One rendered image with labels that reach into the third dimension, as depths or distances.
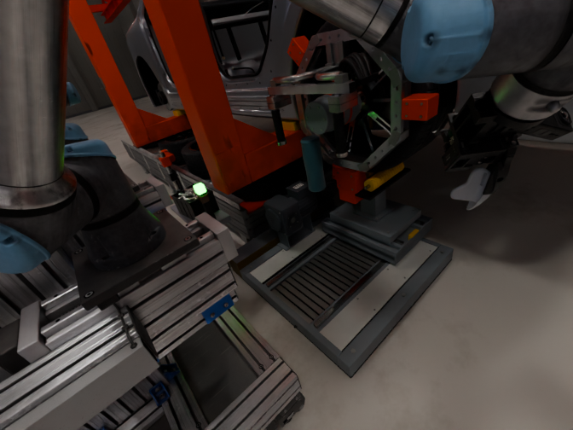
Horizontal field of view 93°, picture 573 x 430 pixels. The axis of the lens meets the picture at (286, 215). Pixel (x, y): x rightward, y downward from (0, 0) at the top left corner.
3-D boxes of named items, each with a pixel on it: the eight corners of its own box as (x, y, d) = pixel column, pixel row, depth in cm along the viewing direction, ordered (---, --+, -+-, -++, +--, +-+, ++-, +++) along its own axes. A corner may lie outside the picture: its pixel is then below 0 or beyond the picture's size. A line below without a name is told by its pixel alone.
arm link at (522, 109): (575, 35, 29) (609, 95, 27) (542, 69, 34) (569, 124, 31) (500, 46, 30) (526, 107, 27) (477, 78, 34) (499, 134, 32)
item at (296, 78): (335, 73, 106) (332, 42, 101) (299, 86, 98) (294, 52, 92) (304, 76, 119) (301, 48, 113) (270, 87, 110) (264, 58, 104)
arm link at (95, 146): (147, 188, 58) (114, 125, 51) (110, 225, 47) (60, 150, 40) (99, 196, 60) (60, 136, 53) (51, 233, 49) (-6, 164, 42)
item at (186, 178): (259, 227, 174) (250, 198, 162) (246, 235, 169) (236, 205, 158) (151, 162, 350) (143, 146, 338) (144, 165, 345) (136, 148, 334)
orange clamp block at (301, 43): (316, 49, 116) (304, 34, 117) (303, 53, 113) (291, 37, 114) (310, 63, 122) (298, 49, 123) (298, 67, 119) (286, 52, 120)
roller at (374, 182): (407, 169, 134) (408, 158, 131) (371, 195, 120) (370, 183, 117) (396, 167, 138) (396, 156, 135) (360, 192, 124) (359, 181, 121)
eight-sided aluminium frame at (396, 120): (408, 174, 110) (415, 9, 81) (399, 181, 107) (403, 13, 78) (314, 154, 149) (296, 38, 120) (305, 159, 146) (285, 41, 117)
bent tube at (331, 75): (379, 69, 92) (379, 32, 87) (343, 84, 83) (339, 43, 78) (339, 72, 105) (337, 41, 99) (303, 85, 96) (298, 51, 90)
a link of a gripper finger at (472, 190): (440, 211, 49) (450, 165, 44) (475, 207, 49) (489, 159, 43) (448, 222, 47) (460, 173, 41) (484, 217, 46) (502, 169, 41)
